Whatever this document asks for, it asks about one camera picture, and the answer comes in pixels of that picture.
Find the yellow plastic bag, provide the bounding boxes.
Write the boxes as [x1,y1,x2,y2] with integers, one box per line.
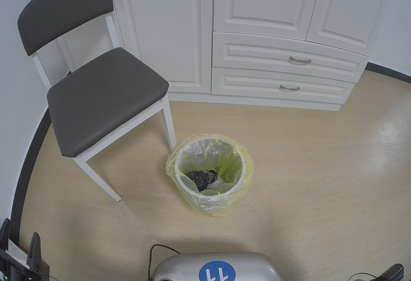
[165,134,255,219]

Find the crumpled black plastic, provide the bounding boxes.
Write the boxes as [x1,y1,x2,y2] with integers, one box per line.
[188,169,219,192]

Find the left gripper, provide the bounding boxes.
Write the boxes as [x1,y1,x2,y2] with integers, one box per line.
[0,218,49,281]

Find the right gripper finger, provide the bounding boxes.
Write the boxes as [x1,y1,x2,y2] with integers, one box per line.
[380,263,405,281]

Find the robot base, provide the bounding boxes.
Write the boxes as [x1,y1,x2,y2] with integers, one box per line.
[154,252,287,281]

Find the black cable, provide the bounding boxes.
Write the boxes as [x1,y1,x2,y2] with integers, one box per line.
[147,244,182,279]
[349,271,386,281]

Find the white trash bin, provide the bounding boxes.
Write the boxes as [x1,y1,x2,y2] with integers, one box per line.
[174,137,248,210]

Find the crumpled white paper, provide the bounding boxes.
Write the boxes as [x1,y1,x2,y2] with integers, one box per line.
[205,178,226,190]

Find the white wardrobe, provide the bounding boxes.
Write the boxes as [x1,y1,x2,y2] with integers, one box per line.
[37,0,394,112]

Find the grey and white chair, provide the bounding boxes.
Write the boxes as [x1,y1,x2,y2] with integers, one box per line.
[17,0,178,203]

